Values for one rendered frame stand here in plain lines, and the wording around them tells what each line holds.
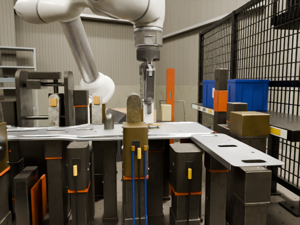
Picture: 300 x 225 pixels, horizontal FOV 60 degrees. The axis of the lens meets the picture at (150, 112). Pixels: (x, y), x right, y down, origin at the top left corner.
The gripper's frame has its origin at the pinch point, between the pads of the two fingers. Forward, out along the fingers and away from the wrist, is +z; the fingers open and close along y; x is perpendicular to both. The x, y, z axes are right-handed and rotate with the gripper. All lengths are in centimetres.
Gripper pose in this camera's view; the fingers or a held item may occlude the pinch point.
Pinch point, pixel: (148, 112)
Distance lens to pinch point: 83.8
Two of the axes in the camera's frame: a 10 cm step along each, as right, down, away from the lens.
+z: 0.0, 9.9, 1.0
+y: 1.1, 1.0, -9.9
